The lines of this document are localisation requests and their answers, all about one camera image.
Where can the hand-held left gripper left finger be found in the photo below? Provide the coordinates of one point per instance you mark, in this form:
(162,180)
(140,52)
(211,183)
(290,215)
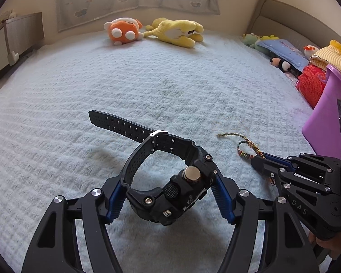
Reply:
(115,204)

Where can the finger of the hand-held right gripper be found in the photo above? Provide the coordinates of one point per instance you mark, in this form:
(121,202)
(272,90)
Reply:
(261,166)
(275,157)

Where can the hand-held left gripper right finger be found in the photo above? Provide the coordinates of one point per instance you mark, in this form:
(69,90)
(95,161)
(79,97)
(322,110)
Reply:
(220,197)

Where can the black digital wrist watch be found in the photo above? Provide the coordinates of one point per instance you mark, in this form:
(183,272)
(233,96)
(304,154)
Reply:
(184,194)

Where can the purple plastic bin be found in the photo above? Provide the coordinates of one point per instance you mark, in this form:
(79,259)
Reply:
(324,119)

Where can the person's right hand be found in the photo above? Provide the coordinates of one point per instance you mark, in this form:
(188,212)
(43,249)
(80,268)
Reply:
(322,246)

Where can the red knitted cloth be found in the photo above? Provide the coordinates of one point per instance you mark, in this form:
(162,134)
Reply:
(311,86)

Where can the panda plush toy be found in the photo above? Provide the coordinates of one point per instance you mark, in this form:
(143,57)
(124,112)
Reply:
(282,64)

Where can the blue printed pillow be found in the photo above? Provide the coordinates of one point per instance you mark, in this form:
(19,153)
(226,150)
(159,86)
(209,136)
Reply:
(284,51)

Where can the small white orange plush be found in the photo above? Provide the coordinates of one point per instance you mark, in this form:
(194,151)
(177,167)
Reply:
(309,50)

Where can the yellow striped cloth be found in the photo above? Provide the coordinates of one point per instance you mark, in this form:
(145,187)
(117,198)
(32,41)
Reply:
(334,57)

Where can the green plush toy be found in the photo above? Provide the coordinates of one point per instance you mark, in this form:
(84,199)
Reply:
(251,39)

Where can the beige padded headboard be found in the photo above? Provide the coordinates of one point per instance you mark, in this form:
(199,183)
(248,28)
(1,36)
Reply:
(272,20)

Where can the yellow plush toy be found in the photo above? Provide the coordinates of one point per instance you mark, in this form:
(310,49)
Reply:
(173,32)

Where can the orange white spotted plush toy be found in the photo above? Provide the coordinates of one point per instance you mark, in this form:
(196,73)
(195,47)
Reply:
(122,31)

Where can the grey cloud print cloth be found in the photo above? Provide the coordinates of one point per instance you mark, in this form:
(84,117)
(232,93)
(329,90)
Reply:
(125,0)

